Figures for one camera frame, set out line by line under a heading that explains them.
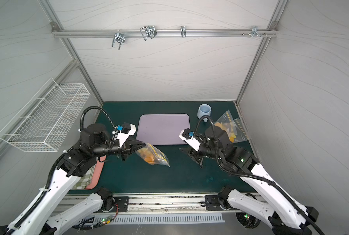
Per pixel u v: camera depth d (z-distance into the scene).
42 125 0.67
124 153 0.53
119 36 0.78
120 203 0.74
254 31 0.77
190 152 0.54
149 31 0.76
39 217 0.38
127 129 0.51
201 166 0.85
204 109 1.11
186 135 0.51
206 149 0.52
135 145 0.57
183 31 0.78
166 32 0.78
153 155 0.73
